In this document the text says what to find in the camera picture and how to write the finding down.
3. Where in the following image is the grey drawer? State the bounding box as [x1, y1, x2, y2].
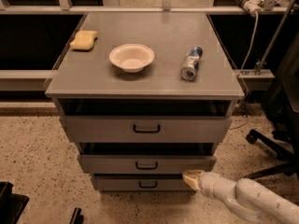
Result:
[91, 174, 192, 191]
[78, 155, 217, 175]
[61, 116, 233, 143]

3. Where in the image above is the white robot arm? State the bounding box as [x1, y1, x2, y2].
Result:
[182, 170, 299, 224]

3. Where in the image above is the grey bottom drawer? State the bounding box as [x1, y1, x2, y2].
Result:
[91, 174, 192, 191]

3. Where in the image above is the grey drawer cabinet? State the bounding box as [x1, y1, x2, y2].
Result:
[44, 10, 246, 192]

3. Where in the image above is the red bull can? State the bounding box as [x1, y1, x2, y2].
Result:
[180, 46, 203, 81]

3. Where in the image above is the grey top drawer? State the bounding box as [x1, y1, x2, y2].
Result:
[61, 116, 233, 143]

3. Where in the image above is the black office chair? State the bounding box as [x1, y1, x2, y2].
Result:
[246, 34, 299, 179]

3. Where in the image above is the black object under cabinet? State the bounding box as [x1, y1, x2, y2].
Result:
[69, 207, 84, 224]

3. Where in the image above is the white bowl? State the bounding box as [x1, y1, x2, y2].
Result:
[109, 44, 155, 73]

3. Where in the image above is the yellow sponge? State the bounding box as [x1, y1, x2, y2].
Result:
[70, 30, 98, 50]

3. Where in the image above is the white power strip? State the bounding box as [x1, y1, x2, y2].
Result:
[235, 0, 263, 17]

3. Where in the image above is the black object bottom left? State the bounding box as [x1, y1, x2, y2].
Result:
[0, 182, 29, 224]

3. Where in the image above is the metal diagonal rod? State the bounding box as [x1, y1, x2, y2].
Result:
[251, 0, 296, 76]

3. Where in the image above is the white power cable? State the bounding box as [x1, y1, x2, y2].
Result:
[238, 10, 261, 77]

